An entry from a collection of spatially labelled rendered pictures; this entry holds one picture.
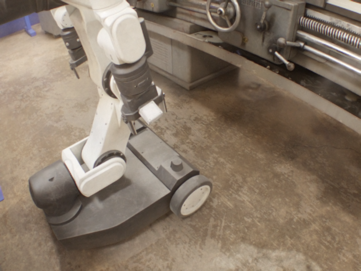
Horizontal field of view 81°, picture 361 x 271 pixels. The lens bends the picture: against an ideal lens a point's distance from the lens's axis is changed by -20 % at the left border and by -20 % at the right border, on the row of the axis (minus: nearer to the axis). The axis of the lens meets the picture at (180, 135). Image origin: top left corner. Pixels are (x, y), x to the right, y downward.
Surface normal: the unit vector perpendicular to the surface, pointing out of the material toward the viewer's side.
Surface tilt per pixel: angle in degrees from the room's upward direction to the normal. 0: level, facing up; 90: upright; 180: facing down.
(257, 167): 0
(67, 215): 0
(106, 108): 60
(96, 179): 90
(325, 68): 90
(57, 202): 90
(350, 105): 0
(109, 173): 90
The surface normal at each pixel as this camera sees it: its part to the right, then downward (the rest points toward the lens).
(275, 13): -0.75, 0.46
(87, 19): 0.64, 0.51
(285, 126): -0.02, -0.74
